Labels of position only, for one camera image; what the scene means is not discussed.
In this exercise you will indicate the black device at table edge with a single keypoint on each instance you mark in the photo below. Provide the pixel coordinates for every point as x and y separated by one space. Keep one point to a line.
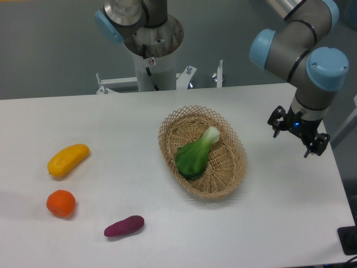
347 237

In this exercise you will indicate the orange fruit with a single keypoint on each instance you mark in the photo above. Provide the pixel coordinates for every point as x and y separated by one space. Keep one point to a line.
61 203

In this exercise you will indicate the woven wicker basket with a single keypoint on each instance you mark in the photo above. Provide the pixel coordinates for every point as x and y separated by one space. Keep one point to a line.
227 158

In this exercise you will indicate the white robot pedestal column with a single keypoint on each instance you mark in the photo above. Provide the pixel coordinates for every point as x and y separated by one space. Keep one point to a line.
155 73

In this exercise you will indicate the purple sweet potato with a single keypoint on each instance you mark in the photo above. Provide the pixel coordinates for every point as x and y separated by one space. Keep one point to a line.
125 227

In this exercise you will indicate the yellow mango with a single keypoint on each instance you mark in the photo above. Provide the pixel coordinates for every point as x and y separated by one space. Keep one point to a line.
67 159

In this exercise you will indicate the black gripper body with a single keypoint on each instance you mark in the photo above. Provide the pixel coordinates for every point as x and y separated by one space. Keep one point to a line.
304 129

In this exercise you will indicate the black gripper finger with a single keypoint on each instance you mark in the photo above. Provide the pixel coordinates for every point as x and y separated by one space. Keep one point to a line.
277 120
317 144

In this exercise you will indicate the white metal base frame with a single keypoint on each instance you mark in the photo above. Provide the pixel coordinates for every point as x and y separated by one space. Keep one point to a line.
122 85

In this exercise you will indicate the green bok choy vegetable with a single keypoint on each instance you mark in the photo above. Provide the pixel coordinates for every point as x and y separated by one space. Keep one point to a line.
192 159

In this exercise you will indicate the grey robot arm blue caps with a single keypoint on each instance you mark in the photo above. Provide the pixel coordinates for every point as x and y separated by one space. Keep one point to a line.
152 36

